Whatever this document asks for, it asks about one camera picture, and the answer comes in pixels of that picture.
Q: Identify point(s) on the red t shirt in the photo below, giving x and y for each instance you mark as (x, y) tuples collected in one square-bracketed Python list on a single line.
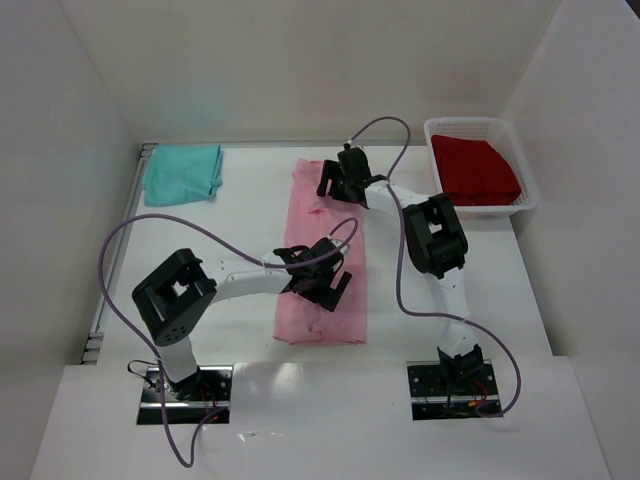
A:
[(473, 173)]

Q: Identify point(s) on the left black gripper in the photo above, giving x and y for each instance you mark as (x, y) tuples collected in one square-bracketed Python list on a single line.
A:
[(324, 282)]

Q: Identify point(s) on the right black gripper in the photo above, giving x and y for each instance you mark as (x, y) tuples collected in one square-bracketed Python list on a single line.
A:
[(338, 185)]

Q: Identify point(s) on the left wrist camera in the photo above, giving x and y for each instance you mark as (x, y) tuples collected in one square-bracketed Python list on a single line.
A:
[(339, 245)]

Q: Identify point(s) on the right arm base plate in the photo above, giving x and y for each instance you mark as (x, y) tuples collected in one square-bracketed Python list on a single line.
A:
[(432, 399)]

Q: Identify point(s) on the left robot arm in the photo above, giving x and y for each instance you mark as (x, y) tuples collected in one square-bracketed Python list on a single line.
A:
[(172, 299)]

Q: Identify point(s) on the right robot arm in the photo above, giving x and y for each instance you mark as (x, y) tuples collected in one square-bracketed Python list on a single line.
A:
[(432, 235)]

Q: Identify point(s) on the pink t shirt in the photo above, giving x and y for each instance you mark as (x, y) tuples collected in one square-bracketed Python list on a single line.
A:
[(310, 217)]

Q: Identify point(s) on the teal folded t shirt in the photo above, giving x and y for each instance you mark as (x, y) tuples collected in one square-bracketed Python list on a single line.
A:
[(179, 175)]

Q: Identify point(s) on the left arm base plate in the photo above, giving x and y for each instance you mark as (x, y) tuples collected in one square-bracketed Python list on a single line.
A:
[(210, 399)]

